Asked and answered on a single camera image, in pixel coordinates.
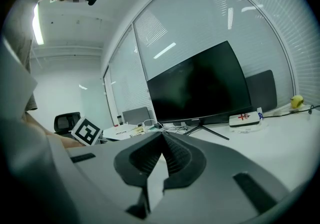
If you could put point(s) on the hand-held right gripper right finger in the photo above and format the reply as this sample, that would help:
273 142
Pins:
220 168

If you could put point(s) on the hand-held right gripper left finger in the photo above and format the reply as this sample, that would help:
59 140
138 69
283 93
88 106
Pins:
100 165

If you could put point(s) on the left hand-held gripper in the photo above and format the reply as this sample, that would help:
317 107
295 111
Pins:
86 131

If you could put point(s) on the person's left forearm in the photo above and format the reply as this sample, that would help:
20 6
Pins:
67 142

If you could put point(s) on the black office chair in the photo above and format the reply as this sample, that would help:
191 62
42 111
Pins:
66 122

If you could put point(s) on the grey desk divider panel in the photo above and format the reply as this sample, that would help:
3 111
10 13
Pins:
135 116
262 90

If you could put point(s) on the yellow packet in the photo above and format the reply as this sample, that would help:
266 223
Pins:
139 130

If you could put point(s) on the white box with red mark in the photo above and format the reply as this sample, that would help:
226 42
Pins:
243 119

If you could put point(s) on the black computer monitor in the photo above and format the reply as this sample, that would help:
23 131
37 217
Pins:
200 80

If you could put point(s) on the small yellow object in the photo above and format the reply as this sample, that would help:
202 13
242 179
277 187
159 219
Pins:
297 101

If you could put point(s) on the long ceiling light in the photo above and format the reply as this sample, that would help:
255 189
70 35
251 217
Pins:
38 25

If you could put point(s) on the grey printed t-shirt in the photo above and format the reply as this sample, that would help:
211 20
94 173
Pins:
20 30

